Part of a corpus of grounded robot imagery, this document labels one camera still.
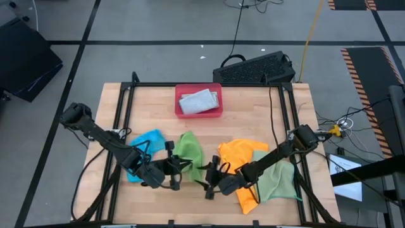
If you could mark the black metal stand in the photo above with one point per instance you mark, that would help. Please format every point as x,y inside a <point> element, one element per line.
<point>364,172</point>

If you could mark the red plastic bin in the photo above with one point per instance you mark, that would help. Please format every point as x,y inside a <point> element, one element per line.
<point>199,115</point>

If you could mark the black hazard striped mat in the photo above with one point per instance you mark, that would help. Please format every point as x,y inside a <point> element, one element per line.
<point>367,82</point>
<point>348,3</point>

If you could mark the blue microfiber towel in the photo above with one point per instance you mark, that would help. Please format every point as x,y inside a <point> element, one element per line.
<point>148,141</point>

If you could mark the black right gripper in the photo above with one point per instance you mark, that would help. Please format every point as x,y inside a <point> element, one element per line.
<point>226,183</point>

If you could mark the black perforated computer case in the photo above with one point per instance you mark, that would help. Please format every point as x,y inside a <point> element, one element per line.
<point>253,68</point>

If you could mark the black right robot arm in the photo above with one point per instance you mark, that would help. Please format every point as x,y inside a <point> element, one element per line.
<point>272,158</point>

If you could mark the yellow plug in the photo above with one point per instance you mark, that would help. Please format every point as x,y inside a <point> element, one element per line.
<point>334,130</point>

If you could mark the bright green microfiber towel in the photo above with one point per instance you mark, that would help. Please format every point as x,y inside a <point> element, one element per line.
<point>190,149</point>

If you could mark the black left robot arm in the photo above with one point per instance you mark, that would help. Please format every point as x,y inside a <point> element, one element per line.
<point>104,139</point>

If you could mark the grey microfiber towel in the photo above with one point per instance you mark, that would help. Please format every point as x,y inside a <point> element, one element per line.
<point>199,102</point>

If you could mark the orange microfiber towel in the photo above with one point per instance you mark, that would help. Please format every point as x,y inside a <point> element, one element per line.
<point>237,152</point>

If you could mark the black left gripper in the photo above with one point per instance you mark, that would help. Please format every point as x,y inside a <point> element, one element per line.
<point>169,168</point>

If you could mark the large black case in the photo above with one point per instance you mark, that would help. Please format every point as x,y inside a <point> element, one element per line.
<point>25,60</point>

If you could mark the black metal table frame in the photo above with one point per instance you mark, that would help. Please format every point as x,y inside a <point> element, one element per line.
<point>152,84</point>

